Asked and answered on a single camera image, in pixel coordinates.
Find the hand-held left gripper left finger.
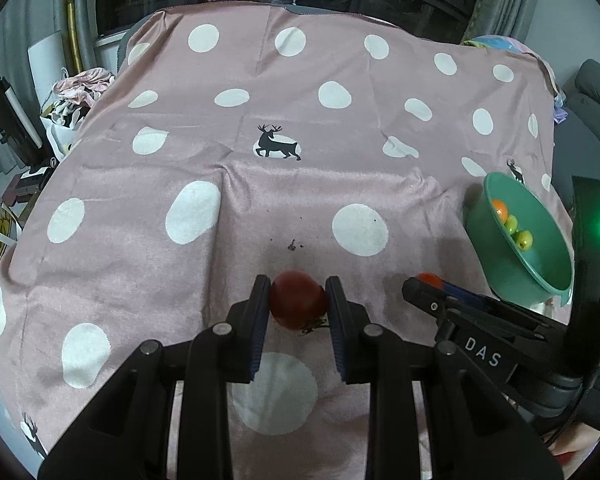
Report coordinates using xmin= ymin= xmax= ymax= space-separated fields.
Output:
xmin=37 ymin=274 xmax=272 ymax=480

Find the green plastic bowl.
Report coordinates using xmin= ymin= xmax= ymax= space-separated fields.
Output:
xmin=466 ymin=171 xmax=576 ymax=307

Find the grey sofa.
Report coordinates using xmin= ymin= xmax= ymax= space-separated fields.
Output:
xmin=550 ymin=59 xmax=600 ymax=211

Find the beige patterned curtain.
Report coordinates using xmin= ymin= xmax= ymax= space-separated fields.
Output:
xmin=462 ymin=0 xmax=556 ymax=48

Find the dark red box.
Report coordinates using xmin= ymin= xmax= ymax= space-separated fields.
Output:
xmin=5 ymin=167 xmax=56 ymax=206

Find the golden hoop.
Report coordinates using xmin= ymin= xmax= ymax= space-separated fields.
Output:
xmin=64 ymin=0 xmax=87 ymax=78

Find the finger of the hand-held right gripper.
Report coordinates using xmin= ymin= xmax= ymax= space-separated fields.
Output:
xmin=442 ymin=282 xmax=573 ymax=333
xmin=401 ymin=276 xmax=451 ymax=320

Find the grey curtain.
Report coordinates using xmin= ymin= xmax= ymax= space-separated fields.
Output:
xmin=0 ymin=0 xmax=101 ymax=181

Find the pastel colourful cloth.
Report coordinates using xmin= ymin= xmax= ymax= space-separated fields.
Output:
xmin=460 ymin=34 xmax=567 ymax=123

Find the white bag with black print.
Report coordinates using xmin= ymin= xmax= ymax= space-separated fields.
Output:
xmin=40 ymin=99 xmax=91 ymax=163

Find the black flat box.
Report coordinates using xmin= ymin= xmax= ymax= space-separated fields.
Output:
xmin=0 ymin=77 xmax=45 ymax=167

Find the pink clothes pile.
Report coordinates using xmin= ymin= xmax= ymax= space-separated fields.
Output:
xmin=54 ymin=67 xmax=117 ymax=108

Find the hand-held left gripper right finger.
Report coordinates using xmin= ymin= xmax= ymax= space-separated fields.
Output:
xmin=325 ymin=275 xmax=566 ymax=480

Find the pink polka-dot cloth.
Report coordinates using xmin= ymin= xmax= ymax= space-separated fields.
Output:
xmin=0 ymin=2 xmax=581 ymax=480

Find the red tomato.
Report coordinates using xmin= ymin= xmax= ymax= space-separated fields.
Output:
xmin=270 ymin=270 xmax=329 ymax=333

